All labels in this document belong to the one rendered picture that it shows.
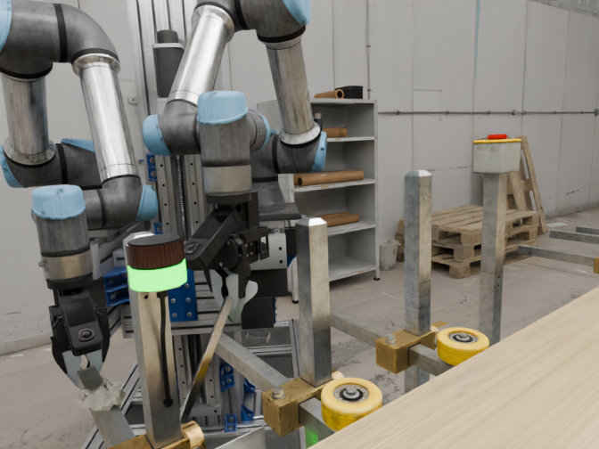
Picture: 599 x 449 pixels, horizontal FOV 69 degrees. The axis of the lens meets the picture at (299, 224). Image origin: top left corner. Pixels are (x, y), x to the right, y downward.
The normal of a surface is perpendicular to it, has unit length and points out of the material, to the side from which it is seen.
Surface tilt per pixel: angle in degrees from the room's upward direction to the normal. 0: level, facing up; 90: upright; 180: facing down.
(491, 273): 90
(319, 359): 90
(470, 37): 90
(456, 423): 0
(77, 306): 33
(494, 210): 90
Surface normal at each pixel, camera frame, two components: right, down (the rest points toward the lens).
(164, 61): 0.06, 0.18
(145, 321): 0.59, 0.12
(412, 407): -0.04, -0.98
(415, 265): -0.80, 0.15
